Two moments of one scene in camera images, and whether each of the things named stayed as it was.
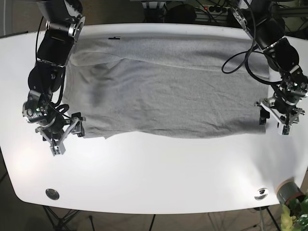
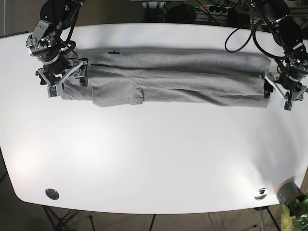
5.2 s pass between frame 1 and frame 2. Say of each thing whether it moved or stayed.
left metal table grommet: stayed
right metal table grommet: stayed
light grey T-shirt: moved
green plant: stayed
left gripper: moved
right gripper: moved
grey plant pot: stayed
